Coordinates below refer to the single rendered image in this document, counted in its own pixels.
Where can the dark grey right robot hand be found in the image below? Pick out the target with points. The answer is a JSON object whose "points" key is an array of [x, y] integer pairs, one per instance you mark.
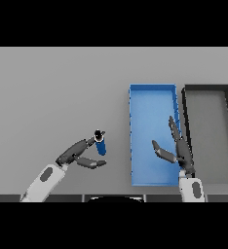
{"points": [[182, 152]]}

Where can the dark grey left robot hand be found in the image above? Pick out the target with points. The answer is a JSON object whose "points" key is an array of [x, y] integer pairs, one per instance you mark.
{"points": [[74, 151]]}

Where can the blue pipe with dark end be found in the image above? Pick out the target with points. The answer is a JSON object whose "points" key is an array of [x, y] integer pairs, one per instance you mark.
{"points": [[100, 144]]}

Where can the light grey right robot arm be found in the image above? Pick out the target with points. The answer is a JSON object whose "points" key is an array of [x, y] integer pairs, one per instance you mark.
{"points": [[192, 189]]}

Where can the dark grey rectangular bin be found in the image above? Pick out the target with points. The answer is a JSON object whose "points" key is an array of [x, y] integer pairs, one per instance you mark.
{"points": [[210, 136]]}

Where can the blue rectangular bin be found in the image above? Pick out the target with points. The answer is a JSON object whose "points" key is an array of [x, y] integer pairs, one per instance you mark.
{"points": [[151, 136]]}

